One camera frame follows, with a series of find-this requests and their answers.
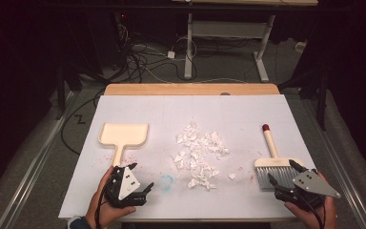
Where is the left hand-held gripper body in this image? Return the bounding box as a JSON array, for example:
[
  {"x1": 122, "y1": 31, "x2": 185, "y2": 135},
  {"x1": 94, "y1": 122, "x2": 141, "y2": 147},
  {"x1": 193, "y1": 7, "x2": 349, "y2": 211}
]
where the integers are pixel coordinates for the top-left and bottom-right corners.
[{"x1": 103, "y1": 165, "x2": 149, "y2": 210}]

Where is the tangle of black cables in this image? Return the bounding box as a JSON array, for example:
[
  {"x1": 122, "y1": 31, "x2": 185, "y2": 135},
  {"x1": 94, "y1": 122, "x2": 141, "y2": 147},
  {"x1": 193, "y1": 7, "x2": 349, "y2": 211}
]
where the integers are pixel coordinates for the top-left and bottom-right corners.
[{"x1": 115, "y1": 23, "x2": 199, "y2": 84}]

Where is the pile of white paper scraps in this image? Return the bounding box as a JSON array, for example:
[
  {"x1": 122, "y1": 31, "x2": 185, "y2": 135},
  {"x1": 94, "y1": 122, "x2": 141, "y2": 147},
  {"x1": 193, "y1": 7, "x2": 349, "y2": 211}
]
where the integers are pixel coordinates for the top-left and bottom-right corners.
[{"x1": 171, "y1": 121, "x2": 238, "y2": 192}]

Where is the cream plastic dustpan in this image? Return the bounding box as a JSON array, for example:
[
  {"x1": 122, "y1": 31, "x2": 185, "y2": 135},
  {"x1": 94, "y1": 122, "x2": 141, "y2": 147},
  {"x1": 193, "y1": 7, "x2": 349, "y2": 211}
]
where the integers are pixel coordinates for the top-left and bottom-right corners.
[{"x1": 97, "y1": 122, "x2": 150, "y2": 168}]

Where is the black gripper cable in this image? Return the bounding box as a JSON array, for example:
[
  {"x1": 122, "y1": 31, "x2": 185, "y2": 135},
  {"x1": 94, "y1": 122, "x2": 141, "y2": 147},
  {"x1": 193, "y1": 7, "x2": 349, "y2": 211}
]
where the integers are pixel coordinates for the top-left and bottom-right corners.
[
  {"x1": 298, "y1": 193, "x2": 328, "y2": 229},
  {"x1": 94, "y1": 185, "x2": 107, "y2": 229}
]

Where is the person's left hand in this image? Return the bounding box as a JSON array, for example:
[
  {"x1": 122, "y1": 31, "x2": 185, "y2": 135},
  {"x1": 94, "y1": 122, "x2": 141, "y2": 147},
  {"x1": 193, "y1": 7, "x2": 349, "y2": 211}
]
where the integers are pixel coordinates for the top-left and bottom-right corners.
[{"x1": 85, "y1": 165, "x2": 137, "y2": 229}]

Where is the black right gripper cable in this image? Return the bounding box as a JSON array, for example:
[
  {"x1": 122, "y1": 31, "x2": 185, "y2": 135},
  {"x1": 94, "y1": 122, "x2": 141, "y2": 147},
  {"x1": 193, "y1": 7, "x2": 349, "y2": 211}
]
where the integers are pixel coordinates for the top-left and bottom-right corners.
[{"x1": 298, "y1": 193, "x2": 328, "y2": 229}]

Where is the metal floor rail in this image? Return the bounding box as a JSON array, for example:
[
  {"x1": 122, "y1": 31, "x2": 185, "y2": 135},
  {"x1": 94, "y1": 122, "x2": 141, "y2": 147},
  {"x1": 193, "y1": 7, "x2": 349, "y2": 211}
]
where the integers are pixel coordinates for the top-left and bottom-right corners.
[
  {"x1": 298, "y1": 94, "x2": 366, "y2": 229},
  {"x1": 0, "y1": 91, "x2": 78, "y2": 229}
]

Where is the white metal desk frame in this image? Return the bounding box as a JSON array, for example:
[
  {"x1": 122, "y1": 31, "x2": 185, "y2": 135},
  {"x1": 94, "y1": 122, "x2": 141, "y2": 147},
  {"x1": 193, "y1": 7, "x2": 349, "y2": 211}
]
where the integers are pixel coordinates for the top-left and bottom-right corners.
[{"x1": 171, "y1": 0, "x2": 319, "y2": 83}]

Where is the person's right hand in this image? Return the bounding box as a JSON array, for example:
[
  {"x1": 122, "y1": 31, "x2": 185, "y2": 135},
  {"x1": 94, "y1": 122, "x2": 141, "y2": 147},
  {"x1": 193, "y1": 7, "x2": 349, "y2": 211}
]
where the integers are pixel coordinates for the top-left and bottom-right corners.
[{"x1": 284, "y1": 196, "x2": 338, "y2": 229}]

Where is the wooden table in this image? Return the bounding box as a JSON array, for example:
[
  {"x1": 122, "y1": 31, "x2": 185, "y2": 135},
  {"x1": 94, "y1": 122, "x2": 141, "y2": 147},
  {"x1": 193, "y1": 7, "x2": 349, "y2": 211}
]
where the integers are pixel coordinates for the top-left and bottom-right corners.
[{"x1": 103, "y1": 82, "x2": 298, "y2": 223}]

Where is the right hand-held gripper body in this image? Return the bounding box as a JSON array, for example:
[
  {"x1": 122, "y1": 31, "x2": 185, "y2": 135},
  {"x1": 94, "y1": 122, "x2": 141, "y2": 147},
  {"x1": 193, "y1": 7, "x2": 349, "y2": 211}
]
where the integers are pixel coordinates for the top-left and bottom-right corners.
[{"x1": 274, "y1": 169, "x2": 342, "y2": 212}]

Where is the cream hand brush red tip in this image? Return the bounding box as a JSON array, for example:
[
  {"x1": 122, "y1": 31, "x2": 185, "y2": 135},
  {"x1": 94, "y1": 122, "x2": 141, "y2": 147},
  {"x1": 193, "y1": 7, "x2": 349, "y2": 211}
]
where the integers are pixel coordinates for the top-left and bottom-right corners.
[{"x1": 254, "y1": 123, "x2": 306, "y2": 191}]

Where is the long black floor cable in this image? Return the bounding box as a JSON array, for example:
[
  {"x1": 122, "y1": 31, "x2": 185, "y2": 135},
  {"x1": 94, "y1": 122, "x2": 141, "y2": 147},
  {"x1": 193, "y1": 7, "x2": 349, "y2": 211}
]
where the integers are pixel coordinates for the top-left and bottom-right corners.
[{"x1": 59, "y1": 91, "x2": 107, "y2": 156}]

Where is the small white box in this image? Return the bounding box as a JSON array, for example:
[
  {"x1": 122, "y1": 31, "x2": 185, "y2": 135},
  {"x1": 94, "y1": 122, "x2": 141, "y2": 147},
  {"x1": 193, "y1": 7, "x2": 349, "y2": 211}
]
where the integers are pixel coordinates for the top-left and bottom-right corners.
[{"x1": 295, "y1": 40, "x2": 308, "y2": 54}]

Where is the black metal stand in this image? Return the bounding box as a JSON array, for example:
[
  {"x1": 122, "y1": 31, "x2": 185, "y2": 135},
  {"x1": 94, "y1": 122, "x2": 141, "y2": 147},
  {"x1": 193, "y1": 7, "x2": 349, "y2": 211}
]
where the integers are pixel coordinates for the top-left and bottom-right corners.
[
  {"x1": 278, "y1": 61, "x2": 329, "y2": 132},
  {"x1": 54, "y1": 61, "x2": 84, "y2": 121}
]

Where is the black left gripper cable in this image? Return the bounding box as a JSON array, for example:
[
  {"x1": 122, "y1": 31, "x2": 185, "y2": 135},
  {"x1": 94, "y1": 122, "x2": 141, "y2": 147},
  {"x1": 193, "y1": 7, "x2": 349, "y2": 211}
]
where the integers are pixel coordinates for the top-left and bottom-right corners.
[{"x1": 94, "y1": 185, "x2": 107, "y2": 229}]

